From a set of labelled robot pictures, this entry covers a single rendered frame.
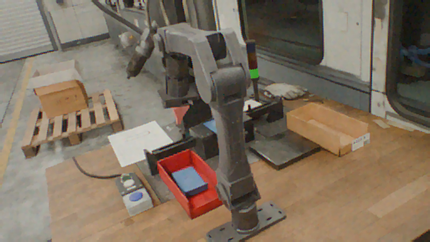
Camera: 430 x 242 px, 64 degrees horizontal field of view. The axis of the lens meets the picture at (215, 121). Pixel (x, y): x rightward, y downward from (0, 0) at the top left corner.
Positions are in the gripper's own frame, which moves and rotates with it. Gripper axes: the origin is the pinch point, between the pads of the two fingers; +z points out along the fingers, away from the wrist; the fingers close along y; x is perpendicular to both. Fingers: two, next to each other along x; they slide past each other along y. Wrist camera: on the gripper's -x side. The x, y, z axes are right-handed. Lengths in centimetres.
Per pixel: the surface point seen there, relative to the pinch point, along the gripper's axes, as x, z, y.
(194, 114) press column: -31.4, 17.9, -15.4
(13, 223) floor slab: -133, 150, 89
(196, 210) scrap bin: 21.0, 14.8, 1.1
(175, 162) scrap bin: -3.6, 17.7, 0.2
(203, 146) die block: -4.8, 14.4, -9.9
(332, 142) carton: 15.3, 6.5, -44.4
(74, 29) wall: -903, 232, 36
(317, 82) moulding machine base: -36, 14, -77
